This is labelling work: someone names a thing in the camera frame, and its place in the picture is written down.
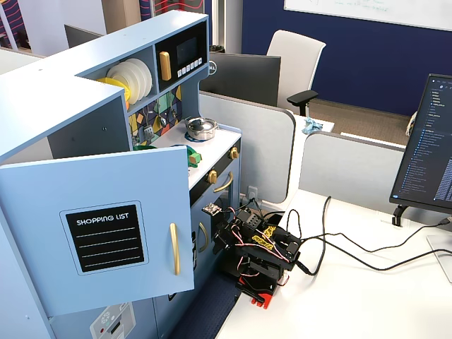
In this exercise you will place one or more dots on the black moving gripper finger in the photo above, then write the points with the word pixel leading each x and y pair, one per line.
pixel 226 226

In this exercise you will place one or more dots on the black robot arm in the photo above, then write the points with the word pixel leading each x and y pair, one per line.
pixel 268 257

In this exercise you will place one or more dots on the small circuit board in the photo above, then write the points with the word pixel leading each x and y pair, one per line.
pixel 212 209

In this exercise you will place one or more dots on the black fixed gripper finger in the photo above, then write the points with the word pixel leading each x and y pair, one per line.
pixel 219 243

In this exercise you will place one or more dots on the blue shopping list cabinet door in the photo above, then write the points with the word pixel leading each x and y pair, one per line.
pixel 35 229

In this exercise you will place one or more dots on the whiteboard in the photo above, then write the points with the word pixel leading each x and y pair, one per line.
pixel 370 10

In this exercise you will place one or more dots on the blue toy kitchen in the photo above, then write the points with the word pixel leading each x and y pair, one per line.
pixel 53 106

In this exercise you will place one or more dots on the grey monitor base plate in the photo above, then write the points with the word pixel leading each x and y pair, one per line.
pixel 441 254

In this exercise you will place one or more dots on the silver toy pot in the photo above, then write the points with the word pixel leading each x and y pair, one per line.
pixel 201 128

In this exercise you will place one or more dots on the silver toy ladle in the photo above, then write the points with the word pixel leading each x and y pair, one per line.
pixel 161 120

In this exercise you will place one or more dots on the black toy microwave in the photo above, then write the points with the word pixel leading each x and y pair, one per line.
pixel 192 49

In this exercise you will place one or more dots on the lit computer monitor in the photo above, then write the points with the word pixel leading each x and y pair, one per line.
pixel 427 148

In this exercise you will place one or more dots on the white toy plate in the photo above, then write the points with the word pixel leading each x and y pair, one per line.
pixel 121 76
pixel 132 84
pixel 143 79

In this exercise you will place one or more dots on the grey desk divider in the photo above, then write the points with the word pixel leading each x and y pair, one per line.
pixel 254 148
pixel 349 169

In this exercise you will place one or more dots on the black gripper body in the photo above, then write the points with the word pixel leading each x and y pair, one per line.
pixel 221 237

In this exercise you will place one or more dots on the black Dell monitor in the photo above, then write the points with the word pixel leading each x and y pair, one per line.
pixel 243 79

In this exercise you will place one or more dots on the white office chair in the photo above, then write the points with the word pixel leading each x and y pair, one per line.
pixel 293 63

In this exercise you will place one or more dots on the gold stove knob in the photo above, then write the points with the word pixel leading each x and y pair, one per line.
pixel 212 176
pixel 233 153

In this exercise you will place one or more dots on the silver toy spatula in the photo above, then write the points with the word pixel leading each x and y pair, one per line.
pixel 148 132

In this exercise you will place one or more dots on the red robot base clamp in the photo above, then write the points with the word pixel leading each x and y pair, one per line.
pixel 259 295

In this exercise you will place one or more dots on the white power outlet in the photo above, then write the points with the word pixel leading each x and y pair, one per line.
pixel 252 192

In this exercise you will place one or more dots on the silver toy spoon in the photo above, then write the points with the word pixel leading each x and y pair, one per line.
pixel 173 112

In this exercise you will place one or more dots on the black monitor stand clamp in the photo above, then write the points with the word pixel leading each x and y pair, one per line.
pixel 400 213

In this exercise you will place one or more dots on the blue crumpled cloth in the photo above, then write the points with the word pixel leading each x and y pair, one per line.
pixel 310 126

